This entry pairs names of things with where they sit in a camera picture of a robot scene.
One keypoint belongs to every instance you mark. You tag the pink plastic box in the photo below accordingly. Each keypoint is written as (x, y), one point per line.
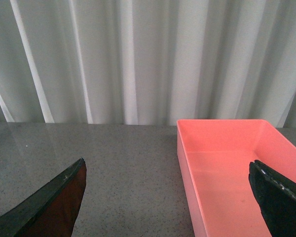
(214, 157)

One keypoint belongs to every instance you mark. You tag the white pleated curtain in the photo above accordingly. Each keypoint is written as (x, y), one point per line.
(147, 61)

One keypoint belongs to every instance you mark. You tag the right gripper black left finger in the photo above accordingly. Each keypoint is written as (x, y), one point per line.
(52, 210)

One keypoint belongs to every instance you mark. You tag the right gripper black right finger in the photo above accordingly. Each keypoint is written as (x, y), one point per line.
(276, 196)

